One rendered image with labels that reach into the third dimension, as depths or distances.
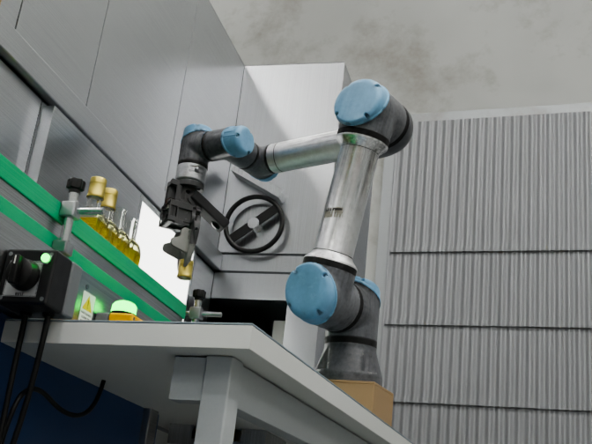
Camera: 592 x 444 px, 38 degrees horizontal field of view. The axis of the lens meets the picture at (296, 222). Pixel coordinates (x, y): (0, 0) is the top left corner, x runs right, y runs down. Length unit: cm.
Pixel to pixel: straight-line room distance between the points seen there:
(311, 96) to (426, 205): 239
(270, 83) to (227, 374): 210
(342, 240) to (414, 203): 361
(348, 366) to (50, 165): 76
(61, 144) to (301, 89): 135
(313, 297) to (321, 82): 148
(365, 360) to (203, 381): 74
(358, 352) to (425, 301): 332
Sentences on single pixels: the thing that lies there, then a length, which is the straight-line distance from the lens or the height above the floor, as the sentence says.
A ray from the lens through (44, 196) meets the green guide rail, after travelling 142.
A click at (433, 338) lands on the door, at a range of 511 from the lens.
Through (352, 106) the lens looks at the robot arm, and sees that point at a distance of 188.
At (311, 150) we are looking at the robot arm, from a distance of 210.
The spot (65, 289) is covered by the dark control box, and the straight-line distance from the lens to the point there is 128.
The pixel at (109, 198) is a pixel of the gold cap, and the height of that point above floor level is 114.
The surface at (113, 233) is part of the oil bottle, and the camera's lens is 187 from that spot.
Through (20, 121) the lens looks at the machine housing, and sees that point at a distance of 190.
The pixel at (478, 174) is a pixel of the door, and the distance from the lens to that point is 542.
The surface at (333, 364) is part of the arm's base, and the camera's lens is 187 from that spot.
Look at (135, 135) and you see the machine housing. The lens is 238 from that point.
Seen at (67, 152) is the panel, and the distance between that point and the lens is 200.
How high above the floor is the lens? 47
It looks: 21 degrees up
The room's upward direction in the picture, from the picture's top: 7 degrees clockwise
